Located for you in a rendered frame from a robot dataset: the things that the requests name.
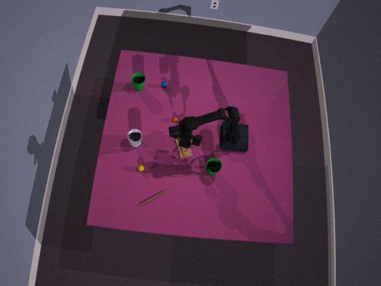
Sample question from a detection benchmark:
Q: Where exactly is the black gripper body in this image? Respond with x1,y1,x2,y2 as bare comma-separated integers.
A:
179,134,202,146

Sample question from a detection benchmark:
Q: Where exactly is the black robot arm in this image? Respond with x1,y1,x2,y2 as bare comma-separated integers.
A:
168,107,241,149

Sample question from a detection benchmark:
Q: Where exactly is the white cylindrical cup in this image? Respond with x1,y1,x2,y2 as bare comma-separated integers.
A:
127,129,142,147

